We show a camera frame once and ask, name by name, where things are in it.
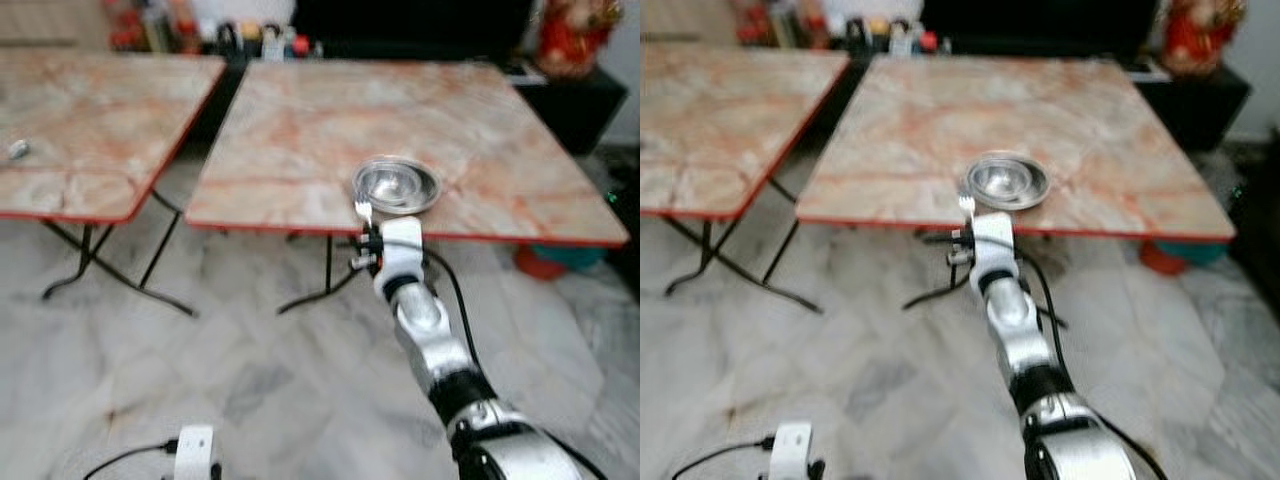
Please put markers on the steel fork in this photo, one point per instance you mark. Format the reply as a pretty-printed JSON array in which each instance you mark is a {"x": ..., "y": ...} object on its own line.
[
  {"x": 363, "y": 211},
  {"x": 966, "y": 207}
]

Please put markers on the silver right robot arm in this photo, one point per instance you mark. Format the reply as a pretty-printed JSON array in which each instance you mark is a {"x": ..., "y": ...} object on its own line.
[
  {"x": 440, "y": 345},
  {"x": 1025, "y": 345}
]

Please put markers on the round steel bowl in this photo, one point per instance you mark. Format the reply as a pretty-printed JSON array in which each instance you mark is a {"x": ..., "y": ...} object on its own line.
[
  {"x": 397, "y": 185},
  {"x": 1007, "y": 182}
]

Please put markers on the large marble top folding table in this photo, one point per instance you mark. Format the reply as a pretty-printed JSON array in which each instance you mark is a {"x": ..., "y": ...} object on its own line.
[
  {"x": 1100, "y": 130},
  {"x": 300, "y": 130}
]

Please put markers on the red plastic basin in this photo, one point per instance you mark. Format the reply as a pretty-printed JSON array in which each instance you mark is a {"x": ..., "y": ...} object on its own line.
[
  {"x": 1160, "y": 260},
  {"x": 535, "y": 265}
]

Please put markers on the red capped small bottle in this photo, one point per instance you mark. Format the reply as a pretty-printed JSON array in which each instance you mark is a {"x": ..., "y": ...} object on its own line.
[
  {"x": 300, "y": 46},
  {"x": 928, "y": 42}
]

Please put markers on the teal plastic basin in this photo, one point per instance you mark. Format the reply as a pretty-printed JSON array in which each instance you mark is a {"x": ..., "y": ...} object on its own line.
[
  {"x": 1200, "y": 250},
  {"x": 580, "y": 254}
]

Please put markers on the white bottle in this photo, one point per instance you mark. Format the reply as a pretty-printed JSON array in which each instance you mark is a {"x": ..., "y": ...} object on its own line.
[
  {"x": 902, "y": 40},
  {"x": 272, "y": 45}
]

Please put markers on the black television screen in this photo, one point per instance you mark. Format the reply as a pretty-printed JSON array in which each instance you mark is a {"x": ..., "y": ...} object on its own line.
[
  {"x": 1040, "y": 25},
  {"x": 410, "y": 25}
]

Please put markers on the black jar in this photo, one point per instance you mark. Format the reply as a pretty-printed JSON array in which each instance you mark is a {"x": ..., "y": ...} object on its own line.
[
  {"x": 858, "y": 37},
  {"x": 227, "y": 40}
]

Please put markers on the black low cabinet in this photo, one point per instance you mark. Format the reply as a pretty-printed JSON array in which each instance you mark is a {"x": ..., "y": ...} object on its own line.
[
  {"x": 1200, "y": 100},
  {"x": 580, "y": 105}
]

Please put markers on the small marble top folding table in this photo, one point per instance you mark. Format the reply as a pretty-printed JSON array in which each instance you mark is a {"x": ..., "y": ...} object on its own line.
[
  {"x": 90, "y": 110},
  {"x": 720, "y": 110}
]

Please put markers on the red and gold figurine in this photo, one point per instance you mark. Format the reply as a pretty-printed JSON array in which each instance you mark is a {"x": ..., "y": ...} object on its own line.
[
  {"x": 575, "y": 35},
  {"x": 1200, "y": 35}
]

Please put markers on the red packaged goods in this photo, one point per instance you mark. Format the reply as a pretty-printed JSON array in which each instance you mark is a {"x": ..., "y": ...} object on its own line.
[
  {"x": 760, "y": 22},
  {"x": 130, "y": 25}
]

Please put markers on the small metal object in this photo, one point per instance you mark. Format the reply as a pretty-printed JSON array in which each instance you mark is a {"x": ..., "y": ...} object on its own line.
[{"x": 17, "y": 151}]

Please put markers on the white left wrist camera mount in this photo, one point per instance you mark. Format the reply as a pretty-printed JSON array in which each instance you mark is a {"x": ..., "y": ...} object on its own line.
[
  {"x": 790, "y": 450},
  {"x": 193, "y": 452}
]

